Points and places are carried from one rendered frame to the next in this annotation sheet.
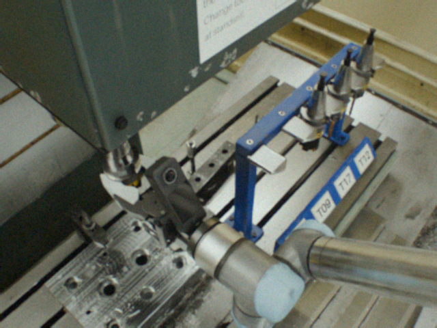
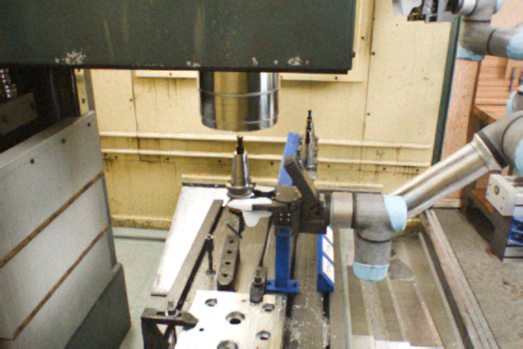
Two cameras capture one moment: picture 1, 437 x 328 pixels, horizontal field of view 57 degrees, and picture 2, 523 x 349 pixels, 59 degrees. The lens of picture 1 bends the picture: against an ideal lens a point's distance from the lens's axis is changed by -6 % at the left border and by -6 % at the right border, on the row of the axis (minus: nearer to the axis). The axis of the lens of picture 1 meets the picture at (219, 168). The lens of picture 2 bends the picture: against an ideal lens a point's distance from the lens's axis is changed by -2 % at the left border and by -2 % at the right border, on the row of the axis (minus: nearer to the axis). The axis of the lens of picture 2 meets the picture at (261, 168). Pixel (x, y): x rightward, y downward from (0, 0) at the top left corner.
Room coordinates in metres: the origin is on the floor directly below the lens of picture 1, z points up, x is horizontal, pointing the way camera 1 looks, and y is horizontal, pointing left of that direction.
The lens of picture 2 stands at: (-0.31, 0.64, 1.74)
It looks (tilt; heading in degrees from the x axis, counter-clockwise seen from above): 22 degrees down; 325
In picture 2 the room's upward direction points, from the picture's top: straight up
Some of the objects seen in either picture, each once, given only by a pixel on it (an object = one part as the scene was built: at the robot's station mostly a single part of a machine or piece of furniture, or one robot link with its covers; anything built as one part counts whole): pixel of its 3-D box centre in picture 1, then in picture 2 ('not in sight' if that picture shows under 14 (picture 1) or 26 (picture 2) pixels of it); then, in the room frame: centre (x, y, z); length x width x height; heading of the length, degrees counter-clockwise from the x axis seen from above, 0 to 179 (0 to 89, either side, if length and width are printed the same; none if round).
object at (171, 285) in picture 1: (126, 277); (232, 341); (0.41, 0.21, 0.97); 0.29 x 0.23 x 0.05; 138
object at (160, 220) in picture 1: (179, 221); (301, 211); (0.36, 0.06, 1.28); 0.12 x 0.08 x 0.09; 48
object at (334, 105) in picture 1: (328, 103); not in sight; (0.70, -0.24, 1.21); 0.07 x 0.05 x 0.01; 48
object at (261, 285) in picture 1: (260, 281); (377, 214); (0.25, -0.05, 1.28); 0.11 x 0.08 x 0.09; 48
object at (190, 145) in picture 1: (192, 157); (209, 253); (0.76, 0.07, 0.96); 0.03 x 0.03 x 0.13
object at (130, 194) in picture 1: (120, 197); (249, 213); (0.40, 0.16, 1.28); 0.09 x 0.03 x 0.06; 62
